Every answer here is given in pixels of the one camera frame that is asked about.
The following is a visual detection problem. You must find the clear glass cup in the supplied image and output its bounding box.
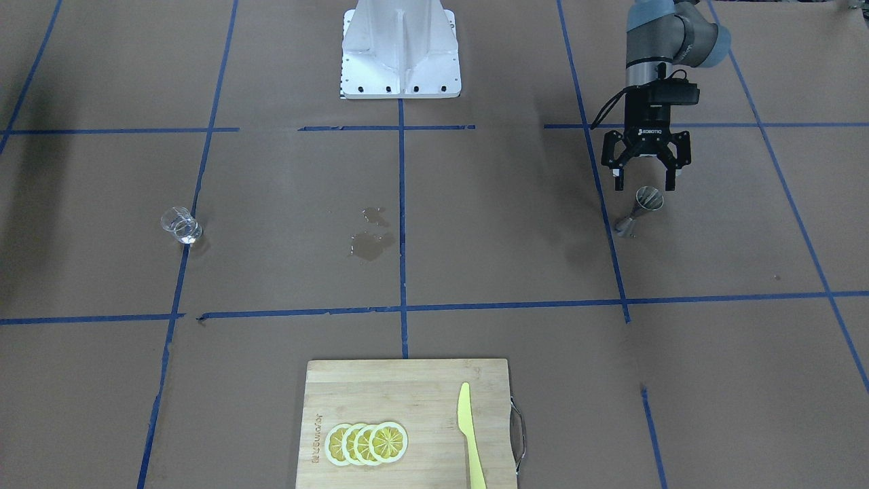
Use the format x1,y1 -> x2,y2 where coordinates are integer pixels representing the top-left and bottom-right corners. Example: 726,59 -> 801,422
160,206 -> 204,245

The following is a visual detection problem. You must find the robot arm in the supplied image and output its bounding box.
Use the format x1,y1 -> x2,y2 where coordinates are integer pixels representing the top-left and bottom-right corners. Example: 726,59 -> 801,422
590,1 -> 732,192

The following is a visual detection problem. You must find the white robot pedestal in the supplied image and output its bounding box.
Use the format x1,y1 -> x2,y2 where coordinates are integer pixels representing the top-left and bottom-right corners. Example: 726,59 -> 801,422
339,1 -> 462,100

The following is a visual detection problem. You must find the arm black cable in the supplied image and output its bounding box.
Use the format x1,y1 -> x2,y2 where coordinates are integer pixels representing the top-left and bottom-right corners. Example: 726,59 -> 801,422
589,85 -> 629,131

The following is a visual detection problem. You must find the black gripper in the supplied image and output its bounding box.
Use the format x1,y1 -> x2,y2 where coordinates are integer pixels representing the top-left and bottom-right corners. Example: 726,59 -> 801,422
603,87 -> 692,192

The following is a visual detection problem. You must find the cutting board metal handle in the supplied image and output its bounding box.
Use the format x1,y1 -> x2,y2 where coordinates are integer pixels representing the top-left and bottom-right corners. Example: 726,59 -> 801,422
509,395 -> 528,477

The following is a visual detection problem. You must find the yellow plastic knife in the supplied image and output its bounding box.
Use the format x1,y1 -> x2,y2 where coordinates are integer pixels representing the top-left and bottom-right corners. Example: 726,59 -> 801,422
457,382 -> 487,488

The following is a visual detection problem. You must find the steel jigger measuring cup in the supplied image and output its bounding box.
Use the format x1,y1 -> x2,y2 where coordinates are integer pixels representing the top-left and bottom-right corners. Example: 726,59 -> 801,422
614,185 -> 664,236

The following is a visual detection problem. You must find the wooden cutting board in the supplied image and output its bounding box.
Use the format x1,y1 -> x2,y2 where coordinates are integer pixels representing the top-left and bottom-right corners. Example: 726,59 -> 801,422
295,359 -> 518,488

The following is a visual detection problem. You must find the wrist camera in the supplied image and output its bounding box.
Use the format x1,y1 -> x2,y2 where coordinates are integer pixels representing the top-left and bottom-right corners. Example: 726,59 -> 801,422
639,78 -> 701,106

